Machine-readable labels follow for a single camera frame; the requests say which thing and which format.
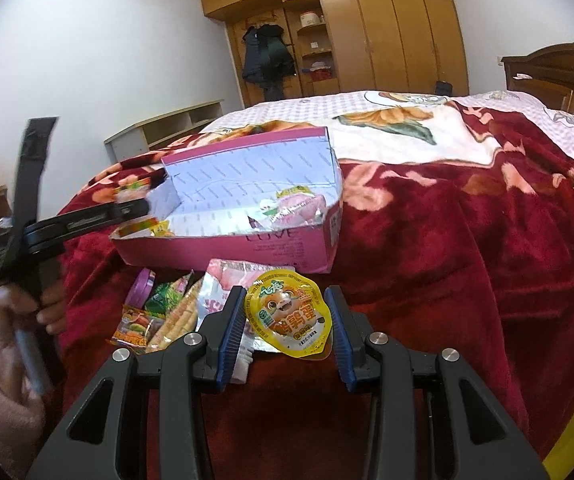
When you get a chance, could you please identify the red basin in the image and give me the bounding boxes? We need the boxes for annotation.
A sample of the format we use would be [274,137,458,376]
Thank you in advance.
[304,62,335,82]

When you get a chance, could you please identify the white ribbed bottle cap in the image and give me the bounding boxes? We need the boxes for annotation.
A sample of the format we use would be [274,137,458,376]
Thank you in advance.
[232,347,255,385]

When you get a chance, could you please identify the yellow orange candy packet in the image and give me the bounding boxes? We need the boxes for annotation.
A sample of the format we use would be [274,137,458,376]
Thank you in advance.
[117,215,172,238]

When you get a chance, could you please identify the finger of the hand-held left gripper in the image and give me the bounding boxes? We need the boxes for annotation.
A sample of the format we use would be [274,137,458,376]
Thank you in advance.
[137,169,168,190]
[24,197,152,253]

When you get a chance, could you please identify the hanging dark jackets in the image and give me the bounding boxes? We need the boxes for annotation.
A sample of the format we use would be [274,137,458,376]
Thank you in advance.
[241,23,296,102]

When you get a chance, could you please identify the wooden headboard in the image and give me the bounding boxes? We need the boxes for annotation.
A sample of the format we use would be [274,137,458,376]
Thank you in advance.
[501,42,574,116]

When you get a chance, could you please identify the purple lid jelly cup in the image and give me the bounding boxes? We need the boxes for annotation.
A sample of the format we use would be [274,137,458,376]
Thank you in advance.
[123,267,158,308]

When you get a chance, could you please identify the dark red floral blanket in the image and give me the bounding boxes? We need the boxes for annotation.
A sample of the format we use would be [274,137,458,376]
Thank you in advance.
[57,92,574,480]

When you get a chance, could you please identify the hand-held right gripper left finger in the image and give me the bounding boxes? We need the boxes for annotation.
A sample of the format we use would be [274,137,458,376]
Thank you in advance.
[26,285,248,480]

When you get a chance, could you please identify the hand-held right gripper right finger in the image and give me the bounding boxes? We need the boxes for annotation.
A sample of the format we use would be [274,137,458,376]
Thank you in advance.
[323,284,550,480]

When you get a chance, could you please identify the yellow egg snack packet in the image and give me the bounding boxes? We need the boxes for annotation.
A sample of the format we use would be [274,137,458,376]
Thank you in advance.
[243,268,335,361]

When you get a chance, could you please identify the large pink bun packet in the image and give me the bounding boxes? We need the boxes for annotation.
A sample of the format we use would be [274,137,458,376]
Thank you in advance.
[247,186,328,233]

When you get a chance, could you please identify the orange biscuit packet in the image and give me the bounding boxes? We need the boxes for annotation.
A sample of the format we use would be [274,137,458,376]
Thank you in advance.
[144,280,205,356]

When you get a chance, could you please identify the pink cardboard box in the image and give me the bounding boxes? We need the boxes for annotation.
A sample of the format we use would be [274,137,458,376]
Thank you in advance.
[109,127,344,275]

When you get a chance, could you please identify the wooden wardrobe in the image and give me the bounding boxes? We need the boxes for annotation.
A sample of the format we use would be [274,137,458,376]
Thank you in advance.
[199,0,470,108]

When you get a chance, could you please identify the pink white snack packet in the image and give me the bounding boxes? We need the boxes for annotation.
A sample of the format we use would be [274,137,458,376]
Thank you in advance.
[194,258,298,356]

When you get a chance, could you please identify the orange green candy packet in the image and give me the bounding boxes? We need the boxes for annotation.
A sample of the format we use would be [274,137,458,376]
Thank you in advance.
[114,179,152,198]

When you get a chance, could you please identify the pink checked bed sheet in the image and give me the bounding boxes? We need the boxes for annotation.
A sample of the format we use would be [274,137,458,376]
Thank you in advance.
[199,89,574,166]

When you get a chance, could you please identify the green pea snack packet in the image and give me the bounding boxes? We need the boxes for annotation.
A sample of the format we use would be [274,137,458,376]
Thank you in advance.
[144,270,195,317]

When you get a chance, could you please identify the low white shelf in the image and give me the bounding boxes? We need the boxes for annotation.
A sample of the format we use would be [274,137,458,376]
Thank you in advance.
[104,99,225,163]

